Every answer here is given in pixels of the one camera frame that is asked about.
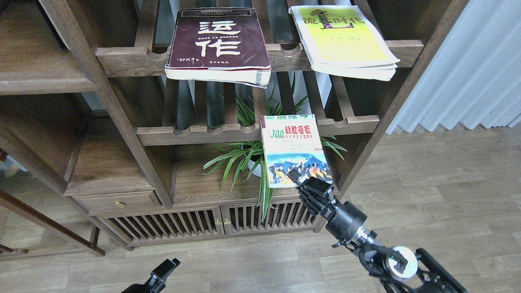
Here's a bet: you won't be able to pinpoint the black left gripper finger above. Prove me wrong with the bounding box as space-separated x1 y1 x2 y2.
151 258 181 278

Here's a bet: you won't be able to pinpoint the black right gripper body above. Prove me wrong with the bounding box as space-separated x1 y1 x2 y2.
299 181 377 246

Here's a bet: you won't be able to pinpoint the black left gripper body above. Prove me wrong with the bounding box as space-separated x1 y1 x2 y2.
122 274 167 293

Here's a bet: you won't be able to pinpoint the colourful small paperback book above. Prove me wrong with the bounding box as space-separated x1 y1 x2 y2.
260 114 333 188

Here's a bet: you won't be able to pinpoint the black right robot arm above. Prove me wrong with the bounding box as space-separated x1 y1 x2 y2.
288 169 466 293

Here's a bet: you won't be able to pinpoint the white plant pot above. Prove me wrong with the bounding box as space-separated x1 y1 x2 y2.
247 158 267 179

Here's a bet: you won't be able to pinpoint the green spider plant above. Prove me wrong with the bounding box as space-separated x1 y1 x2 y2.
198 87 347 221

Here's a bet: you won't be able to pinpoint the brass drawer knob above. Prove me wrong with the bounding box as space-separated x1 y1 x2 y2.
115 200 125 208

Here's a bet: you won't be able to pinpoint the dark wooden bookshelf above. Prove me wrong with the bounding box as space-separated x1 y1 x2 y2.
1 0 468 250

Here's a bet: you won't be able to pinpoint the yellow cover book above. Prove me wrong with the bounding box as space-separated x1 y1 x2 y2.
289 5 399 81

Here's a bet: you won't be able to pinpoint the maroon book white characters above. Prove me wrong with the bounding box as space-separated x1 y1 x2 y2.
164 7 271 88

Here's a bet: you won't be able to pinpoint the white curtain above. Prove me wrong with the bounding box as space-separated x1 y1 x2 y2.
386 0 521 134

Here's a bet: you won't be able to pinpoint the wooden side table frame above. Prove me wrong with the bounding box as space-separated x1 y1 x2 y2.
1 150 105 259

